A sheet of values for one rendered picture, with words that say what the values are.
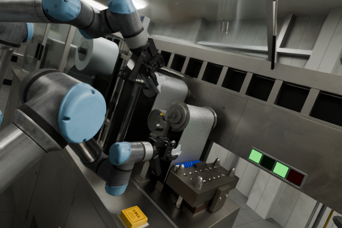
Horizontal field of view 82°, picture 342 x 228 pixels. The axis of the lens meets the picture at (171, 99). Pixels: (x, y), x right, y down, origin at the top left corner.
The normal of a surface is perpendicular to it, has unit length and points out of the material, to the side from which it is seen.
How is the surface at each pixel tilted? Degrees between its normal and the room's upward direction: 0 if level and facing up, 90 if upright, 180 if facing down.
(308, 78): 90
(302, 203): 90
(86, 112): 85
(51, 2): 90
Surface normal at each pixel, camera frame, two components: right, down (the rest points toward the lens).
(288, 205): -0.79, -0.21
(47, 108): 0.33, -0.42
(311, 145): -0.66, -0.14
